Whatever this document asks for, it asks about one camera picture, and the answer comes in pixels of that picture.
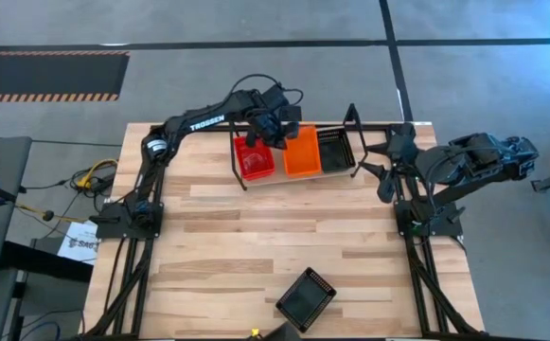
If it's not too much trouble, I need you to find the black aluminium table frame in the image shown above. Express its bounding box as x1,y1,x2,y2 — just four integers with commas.
80,121,488,341

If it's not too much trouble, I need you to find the white printed paper sheet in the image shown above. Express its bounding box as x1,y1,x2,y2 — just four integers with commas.
58,221,100,265

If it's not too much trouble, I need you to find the orange plastic slotted basket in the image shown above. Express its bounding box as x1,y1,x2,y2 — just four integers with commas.
281,124,324,178

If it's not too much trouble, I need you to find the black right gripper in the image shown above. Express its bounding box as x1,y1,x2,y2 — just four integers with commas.
364,121,421,206

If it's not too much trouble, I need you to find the black plastic slotted basket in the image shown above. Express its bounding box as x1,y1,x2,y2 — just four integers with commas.
275,266,338,333
315,126,357,174

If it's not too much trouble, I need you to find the grey desk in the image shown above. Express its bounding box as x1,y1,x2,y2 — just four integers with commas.
0,135,33,278

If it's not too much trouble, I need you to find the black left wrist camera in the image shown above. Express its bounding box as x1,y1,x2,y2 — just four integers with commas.
283,120,301,142

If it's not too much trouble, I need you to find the black mat with hazard stripes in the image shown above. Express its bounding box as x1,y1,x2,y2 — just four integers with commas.
0,50,131,103

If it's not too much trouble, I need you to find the yellow cable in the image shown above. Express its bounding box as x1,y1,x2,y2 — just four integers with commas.
15,158,118,224

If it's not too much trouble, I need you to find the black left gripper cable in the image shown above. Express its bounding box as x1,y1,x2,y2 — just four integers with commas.
225,73,305,109

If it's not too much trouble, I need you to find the red plastic slotted basket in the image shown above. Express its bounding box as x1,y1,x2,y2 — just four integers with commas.
233,135,276,182

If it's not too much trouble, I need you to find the black stand beam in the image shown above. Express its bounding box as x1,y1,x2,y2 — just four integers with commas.
0,240,94,284

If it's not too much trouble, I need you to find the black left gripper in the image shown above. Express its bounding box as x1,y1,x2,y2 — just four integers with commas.
243,87,291,151

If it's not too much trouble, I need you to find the black frame wooden shelf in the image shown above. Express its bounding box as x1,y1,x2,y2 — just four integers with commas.
229,102,376,191

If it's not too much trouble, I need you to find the dark object with yellow tip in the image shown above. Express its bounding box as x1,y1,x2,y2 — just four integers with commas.
249,323,303,341

